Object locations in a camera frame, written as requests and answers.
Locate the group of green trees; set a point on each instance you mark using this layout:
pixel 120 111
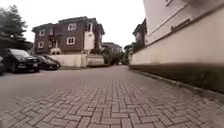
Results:
pixel 111 56

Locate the distant grey-roofed building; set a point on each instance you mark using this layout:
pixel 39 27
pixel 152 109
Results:
pixel 111 45

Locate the red brick paved road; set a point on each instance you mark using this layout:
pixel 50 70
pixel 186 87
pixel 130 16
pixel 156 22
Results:
pixel 100 100

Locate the dark brown building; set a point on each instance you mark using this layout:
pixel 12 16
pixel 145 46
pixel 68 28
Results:
pixel 140 33

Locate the brown multi-storey building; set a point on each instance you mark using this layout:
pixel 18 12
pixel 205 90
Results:
pixel 61 33

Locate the dark car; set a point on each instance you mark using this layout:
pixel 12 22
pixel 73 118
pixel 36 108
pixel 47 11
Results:
pixel 49 62

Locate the concrete kerb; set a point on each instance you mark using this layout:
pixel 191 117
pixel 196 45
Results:
pixel 173 83

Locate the white building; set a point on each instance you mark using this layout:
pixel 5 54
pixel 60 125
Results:
pixel 156 13

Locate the black car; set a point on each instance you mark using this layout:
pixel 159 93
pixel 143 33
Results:
pixel 20 60

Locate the tall dark tree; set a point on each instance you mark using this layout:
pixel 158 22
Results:
pixel 11 23

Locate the vehicle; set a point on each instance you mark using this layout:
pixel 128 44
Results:
pixel 1 66

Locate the pale boundary wall with railing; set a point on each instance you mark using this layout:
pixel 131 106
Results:
pixel 70 60

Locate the tall pale wall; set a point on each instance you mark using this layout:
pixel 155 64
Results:
pixel 186 45

